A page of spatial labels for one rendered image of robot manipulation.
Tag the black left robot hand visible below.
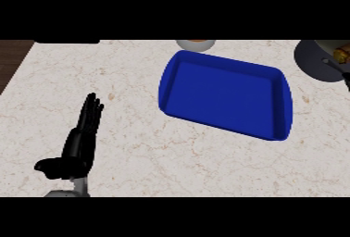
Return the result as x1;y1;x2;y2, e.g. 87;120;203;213
33;92;105;181

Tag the blue tray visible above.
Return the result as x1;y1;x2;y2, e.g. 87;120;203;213
157;50;294;142

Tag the dark grey pot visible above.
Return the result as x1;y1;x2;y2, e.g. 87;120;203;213
293;39;350;92

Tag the orange sweet potato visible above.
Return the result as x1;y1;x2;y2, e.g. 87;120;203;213
333;43;350;65

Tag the grey bowl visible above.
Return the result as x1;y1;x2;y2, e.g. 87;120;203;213
175;39;217;52

